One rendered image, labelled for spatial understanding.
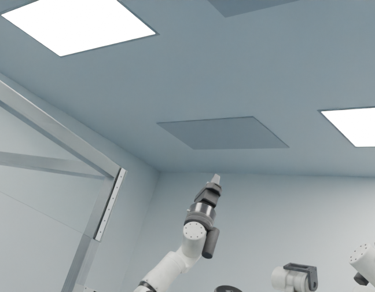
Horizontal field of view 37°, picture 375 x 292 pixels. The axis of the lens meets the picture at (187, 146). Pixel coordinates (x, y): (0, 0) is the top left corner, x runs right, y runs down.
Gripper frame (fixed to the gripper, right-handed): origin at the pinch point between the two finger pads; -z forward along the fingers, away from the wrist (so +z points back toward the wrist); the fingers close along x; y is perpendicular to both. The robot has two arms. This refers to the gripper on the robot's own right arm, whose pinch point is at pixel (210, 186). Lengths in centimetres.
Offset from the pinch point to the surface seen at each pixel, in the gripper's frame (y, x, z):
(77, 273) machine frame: 20, -82, 8
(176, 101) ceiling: -4, -190, -226
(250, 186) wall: -123, -278, -264
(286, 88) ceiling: -58, -96, -194
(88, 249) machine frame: 20, -78, -2
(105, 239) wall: -24, -414, -210
